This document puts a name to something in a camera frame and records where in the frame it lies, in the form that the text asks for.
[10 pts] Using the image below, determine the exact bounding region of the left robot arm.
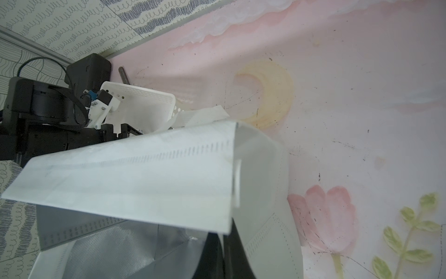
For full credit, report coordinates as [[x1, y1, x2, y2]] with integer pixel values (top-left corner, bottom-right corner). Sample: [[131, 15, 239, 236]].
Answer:
[[1, 77, 141, 167]]

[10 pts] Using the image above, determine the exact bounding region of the dark metal tool handle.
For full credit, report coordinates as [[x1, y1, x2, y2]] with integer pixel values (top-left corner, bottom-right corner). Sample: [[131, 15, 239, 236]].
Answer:
[[118, 66, 130, 85]]

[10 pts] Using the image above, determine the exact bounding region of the white perforated plastic basket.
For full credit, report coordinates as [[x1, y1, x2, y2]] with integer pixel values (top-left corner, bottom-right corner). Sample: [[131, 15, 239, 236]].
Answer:
[[101, 81, 181, 134]]

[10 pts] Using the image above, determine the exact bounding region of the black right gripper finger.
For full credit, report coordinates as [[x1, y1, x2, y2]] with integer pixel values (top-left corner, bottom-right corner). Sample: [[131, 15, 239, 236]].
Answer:
[[127, 223, 257, 279]]

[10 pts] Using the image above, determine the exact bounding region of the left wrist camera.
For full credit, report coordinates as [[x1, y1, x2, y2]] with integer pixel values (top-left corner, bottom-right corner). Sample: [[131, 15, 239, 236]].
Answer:
[[82, 90, 121, 130]]

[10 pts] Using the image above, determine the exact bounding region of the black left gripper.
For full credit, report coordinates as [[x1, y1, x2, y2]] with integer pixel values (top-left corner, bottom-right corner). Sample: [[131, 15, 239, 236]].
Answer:
[[1, 124, 141, 167]]

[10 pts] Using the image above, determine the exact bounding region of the black plastic tool case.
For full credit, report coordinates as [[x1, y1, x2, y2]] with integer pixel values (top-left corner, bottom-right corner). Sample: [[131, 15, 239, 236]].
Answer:
[[66, 53, 112, 96]]

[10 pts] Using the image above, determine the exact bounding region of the floral pink table mat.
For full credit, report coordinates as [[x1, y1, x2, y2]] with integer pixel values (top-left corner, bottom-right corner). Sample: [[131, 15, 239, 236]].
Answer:
[[111, 1, 446, 279]]

